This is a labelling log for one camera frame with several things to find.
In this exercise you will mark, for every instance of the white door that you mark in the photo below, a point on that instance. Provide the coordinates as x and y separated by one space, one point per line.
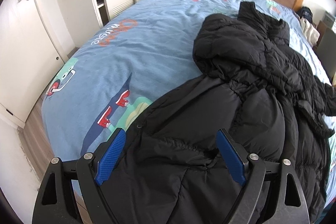
23 37

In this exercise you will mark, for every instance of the grey chair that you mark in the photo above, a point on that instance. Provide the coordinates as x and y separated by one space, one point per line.
326 40

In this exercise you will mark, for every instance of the beige cloth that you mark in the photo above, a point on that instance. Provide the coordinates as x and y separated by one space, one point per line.
309 31

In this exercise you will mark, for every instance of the black puffer jacket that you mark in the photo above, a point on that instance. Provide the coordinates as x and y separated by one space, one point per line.
249 77

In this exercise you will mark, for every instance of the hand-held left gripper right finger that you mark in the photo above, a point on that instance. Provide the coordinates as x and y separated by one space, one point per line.
230 154

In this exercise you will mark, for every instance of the dark cap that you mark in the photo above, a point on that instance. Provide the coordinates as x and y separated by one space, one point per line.
305 14

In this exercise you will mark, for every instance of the blue printed bed cover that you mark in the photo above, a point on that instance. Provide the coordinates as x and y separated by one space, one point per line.
147 40

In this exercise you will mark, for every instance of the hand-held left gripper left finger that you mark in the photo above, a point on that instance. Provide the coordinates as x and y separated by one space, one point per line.
111 154

